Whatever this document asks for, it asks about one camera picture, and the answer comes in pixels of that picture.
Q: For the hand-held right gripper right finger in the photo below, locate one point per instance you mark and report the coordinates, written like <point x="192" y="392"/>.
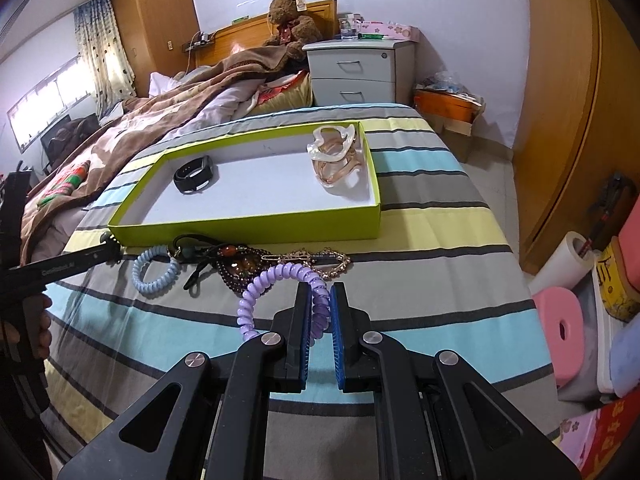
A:
<point x="339" y="330"/>

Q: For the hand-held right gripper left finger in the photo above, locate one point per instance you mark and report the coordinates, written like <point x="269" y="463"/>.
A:
<point x="302" y="330"/>

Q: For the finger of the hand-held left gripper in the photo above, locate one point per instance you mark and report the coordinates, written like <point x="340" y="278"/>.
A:
<point x="97" y="252"/>

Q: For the gold rhinestone hair clip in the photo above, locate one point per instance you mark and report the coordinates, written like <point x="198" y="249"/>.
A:
<point x="335" y="265"/>

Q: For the green cardboard tray box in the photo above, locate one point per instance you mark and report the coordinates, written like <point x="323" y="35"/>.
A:
<point x="250" y="195"/>

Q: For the person's left hand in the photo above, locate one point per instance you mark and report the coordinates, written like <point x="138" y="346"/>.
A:
<point x="11" y="332"/>

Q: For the black smart band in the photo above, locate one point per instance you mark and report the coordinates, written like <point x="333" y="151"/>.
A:
<point x="187" y="178"/>

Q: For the black chair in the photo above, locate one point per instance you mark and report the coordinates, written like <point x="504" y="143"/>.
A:
<point x="70" y="135"/>

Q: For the brown patterned blanket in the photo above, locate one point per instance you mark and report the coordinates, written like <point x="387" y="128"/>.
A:
<point x="150" y="115"/>

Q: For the amber hair claw clip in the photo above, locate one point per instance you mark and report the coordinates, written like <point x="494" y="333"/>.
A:
<point x="335" y="175"/>

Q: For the window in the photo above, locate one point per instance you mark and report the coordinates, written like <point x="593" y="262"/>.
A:
<point x="45" y="100"/>

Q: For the white pillow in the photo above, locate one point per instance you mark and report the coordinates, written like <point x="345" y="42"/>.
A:
<point x="161" y="84"/>

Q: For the clear hair claw clip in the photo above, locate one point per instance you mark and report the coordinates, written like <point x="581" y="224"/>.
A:
<point x="312" y="149"/>

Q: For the spotted curtain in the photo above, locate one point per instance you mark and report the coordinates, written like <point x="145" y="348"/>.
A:
<point x="105" y="55"/>

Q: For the pink plastic stool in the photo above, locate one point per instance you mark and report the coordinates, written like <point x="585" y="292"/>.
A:
<point x="552" y="310"/>

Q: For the white paper roll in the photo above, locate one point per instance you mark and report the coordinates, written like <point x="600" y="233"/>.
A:
<point x="555" y="265"/>

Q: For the power strip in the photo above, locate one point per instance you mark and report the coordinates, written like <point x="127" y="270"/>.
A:
<point x="200" y="40"/>

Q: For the yellow red pillow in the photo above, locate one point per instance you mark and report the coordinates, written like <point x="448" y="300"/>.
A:
<point x="290" y="92"/>

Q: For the tall wooden cabinet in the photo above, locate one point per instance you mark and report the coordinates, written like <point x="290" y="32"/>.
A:
<point x="160" y="20"/>

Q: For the orange box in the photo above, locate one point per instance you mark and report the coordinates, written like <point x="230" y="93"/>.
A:
<point x="442" y="105"/>

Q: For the grey nightstand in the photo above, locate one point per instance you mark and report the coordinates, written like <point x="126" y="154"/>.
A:
<point x="350" y="80"/>

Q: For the wooden headboard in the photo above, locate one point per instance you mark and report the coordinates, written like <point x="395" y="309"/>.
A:
<point x="235" y="40"/>

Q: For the white plastic container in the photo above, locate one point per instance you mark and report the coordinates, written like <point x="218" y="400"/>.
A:
<point x="605" y="340"/>

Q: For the clear plastic bags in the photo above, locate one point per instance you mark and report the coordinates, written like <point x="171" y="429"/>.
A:
<point x="450" y="84"/>

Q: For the yellow box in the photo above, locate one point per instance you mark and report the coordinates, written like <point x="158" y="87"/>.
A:
<point x="620" y="285"/>

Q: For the blue cloth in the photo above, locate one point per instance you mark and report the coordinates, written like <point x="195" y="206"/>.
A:
<point x="627" y="360"/>

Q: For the red printed box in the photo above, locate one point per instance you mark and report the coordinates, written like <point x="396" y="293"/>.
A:
<point x="610" y="435"/>

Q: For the green tube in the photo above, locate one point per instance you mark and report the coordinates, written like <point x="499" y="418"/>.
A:
<point x="370" y="36"/>

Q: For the black red tool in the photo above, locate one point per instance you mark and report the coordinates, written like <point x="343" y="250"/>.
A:
<point x="610" y="205"/>

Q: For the glass cup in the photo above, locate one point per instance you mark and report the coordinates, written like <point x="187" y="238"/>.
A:
<point x="349" y="29"/>

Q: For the pink tissue box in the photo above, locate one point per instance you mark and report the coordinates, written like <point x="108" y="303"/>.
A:
<point x="395" y="30"/>

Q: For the brown teddy bear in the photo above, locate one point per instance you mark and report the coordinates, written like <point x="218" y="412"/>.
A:
<point x="290" y="15"/>

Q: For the large wooden wardrobe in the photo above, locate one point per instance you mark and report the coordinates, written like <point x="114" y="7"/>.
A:
<point x="565" y="110"/>

